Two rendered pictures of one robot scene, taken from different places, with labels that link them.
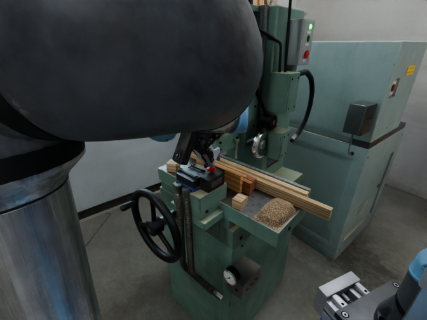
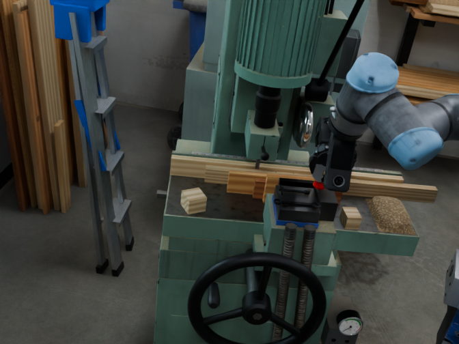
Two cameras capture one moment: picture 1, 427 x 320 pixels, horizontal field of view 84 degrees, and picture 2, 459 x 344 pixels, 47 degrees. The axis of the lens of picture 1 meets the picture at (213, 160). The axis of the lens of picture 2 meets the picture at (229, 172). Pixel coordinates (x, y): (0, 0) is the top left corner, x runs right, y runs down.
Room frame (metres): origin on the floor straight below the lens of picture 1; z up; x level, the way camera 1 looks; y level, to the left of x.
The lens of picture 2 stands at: (0.17, 0.87, 1.60)
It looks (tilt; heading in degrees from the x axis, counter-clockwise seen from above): 30 degrees down; 313
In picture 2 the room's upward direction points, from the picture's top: 8 degrees clockwise
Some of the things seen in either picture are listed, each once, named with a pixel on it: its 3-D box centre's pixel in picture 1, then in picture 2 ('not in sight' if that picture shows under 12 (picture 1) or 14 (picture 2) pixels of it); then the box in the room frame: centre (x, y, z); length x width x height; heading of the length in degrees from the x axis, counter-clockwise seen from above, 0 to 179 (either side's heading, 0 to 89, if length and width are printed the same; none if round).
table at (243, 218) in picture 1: (215, 193); (289, 222); (0.77, -0.01, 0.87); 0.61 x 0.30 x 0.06; 47
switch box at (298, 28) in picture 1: (299, 42); not in sight; (1.04, -0.34, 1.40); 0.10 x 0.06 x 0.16; 137
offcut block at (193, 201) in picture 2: (173, 165); (193, 201); (0.92, 0.18, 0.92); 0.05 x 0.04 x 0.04; 163
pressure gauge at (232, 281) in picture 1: (232, 276); (348, 323); (0.57, -0.07, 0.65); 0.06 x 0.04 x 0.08; 47
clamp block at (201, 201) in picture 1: (199, 193); (296, 228); (0.71, 0.05, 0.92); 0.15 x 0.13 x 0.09; 47
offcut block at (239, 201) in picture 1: (239, 201); (350, 218); (0.66, -0.09, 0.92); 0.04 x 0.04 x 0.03; 53
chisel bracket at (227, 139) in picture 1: (222, 142); (261, 137); (0.92, -0.04, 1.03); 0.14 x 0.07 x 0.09; 137
